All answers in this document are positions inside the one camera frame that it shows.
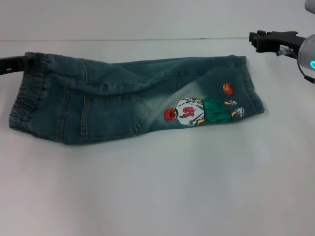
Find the blue denim shorts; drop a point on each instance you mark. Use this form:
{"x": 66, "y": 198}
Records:
{"x": 103, "y": 105}

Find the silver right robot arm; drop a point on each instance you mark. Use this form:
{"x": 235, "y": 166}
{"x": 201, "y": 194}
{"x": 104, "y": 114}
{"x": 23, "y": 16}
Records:
{"x": 307, "y": 56}

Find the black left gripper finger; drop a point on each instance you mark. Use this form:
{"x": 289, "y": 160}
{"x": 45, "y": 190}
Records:
{"x": 14, "y": 62}

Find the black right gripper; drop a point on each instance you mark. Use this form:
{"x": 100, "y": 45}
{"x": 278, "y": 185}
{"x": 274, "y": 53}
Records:
{"x": 283, "y": 41}

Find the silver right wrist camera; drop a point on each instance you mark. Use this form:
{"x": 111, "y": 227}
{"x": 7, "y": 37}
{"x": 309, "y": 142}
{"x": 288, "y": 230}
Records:
{"x": 310, "y": 4}

